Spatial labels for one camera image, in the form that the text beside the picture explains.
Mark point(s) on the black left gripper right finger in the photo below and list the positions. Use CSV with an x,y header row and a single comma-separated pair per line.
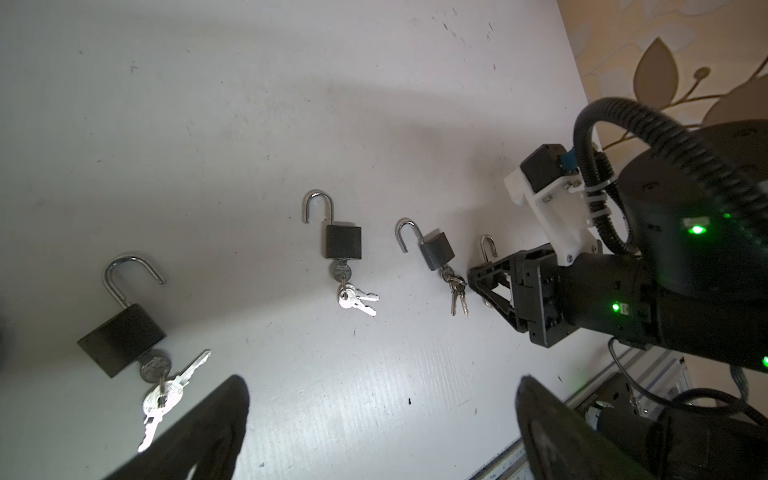
x,y
559,444

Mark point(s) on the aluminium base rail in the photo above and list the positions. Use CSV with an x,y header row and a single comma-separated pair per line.
x,y
662,372

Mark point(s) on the medium black padlock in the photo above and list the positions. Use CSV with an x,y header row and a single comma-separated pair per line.
x,y
342,242

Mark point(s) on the large padlock key bunch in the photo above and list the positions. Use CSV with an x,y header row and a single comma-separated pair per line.
x,y
164,397

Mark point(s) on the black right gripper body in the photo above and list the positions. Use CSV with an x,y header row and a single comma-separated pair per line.
x,y
611,294

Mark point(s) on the large black padlock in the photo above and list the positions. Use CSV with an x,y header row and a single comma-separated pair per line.
x,y
124,338

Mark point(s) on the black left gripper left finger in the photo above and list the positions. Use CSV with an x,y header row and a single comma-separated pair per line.
x,y
204,444

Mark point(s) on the small black padlock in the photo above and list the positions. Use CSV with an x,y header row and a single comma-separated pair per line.
x,y
436,251

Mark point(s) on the small padlock key bunch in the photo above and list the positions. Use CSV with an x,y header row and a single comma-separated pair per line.
x,y
458,290

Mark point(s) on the medium padlock key bunch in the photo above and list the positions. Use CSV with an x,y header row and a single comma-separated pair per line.
x,y
350,296

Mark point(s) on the smallest black padlock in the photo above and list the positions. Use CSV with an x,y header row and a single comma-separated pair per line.
x,y
488,248

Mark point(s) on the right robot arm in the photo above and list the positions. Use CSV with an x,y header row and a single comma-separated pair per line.
x,y
697,286

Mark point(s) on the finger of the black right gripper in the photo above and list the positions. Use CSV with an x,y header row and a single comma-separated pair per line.
x,y
496,284

